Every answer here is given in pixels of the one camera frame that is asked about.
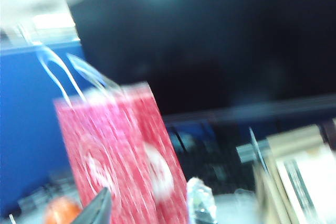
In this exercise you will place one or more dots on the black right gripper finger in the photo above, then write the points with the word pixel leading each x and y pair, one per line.
pixel 98 208

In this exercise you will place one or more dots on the orange fruit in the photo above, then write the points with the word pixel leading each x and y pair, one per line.
pixel 61 209

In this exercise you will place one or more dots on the red Trudi paper bag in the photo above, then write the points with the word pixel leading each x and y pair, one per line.
pixel 123 142

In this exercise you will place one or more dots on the translucent white plastic bag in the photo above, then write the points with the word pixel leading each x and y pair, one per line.
pixel 200 197

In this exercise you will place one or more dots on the blue partition panel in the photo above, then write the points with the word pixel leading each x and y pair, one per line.
pixel 29 116

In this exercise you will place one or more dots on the beige canvas desk calendar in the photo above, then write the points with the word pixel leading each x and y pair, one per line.
pixel 294 176

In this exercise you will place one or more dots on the black AOC monitor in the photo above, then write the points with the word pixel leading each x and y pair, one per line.
pixel 210 37

